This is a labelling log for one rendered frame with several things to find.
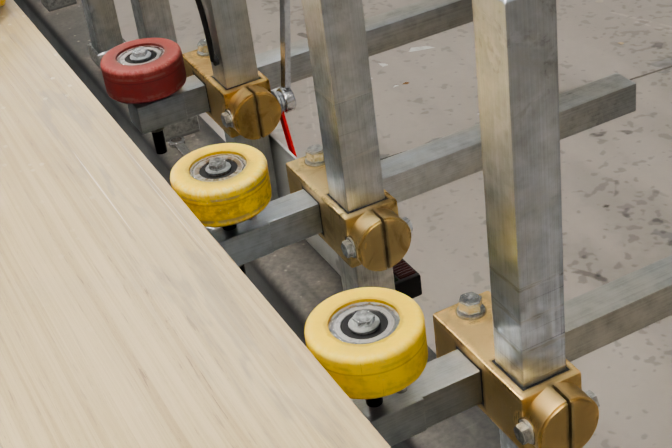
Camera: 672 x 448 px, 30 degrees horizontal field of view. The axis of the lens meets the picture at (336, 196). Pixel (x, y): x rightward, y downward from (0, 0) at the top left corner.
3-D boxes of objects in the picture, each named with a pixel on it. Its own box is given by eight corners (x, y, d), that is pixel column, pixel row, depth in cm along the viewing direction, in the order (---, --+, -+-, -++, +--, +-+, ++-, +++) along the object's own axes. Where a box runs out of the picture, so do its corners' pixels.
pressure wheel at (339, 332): (339, 401, 93) (320, 276, 87) (446, 410, 91) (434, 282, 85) (311, 479, 86) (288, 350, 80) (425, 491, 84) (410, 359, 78)
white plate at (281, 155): (246, 172, 142) (232, 94, 136) (355, 283, 121) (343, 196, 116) (242, 174, 141) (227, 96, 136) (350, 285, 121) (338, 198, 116)
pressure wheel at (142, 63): (183, 124, 133) (162, 24, 127) (212, 154, 126) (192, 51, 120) (112, 148, 130) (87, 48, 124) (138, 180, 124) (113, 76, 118)
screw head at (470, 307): (475, 298, 93) (474, 285, 93) (490, 312, 92) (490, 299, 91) (451, 309, 92) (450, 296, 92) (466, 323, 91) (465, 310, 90)
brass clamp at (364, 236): (345, 189, 116) (339, 142, 113) (420, 257, 105) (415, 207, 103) (286, 212, 114) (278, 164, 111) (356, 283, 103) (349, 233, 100)
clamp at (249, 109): (231, 82, 134) (224, 39, 132) (285, 131, 124) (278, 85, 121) (183, 98, 132) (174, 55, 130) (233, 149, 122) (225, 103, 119)
